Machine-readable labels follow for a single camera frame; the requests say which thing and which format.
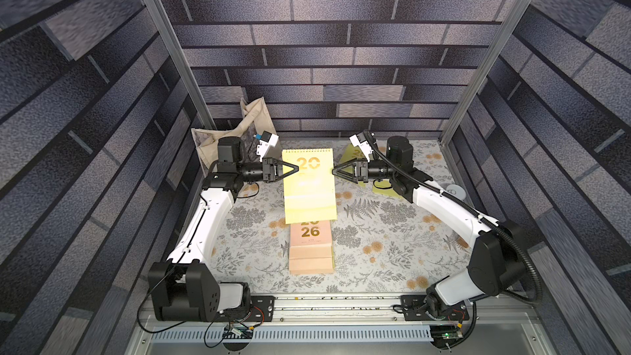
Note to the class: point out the aluminium frame post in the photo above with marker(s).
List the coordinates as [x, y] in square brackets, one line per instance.
[160, 18]
[498, 43]

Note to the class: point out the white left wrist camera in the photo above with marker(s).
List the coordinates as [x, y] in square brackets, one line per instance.
[265, 142]

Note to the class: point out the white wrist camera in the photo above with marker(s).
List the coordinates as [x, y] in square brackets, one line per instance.
[366, 143]
[265, 142]

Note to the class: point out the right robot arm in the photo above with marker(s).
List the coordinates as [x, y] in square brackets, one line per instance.
[497, 260]

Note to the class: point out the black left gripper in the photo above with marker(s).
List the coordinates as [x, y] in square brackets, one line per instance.
[272, 171]

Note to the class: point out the right aluminium frame post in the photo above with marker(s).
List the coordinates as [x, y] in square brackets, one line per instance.
[498, 43]

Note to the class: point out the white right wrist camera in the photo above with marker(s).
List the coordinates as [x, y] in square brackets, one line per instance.
[366, 143]

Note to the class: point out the left aluminium frame post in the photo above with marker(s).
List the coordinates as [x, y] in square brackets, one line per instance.
[160, 18]

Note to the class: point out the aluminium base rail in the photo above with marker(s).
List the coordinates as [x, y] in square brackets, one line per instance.
[376, 309]

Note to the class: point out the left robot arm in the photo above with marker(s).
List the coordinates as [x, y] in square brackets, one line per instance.
[182, 288]

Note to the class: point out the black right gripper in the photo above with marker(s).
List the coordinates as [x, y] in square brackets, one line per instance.
[362, 172]

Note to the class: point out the green 2026 calendar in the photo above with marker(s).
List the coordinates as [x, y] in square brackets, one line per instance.
[309, 194]
[384, 188]
[354, 170]

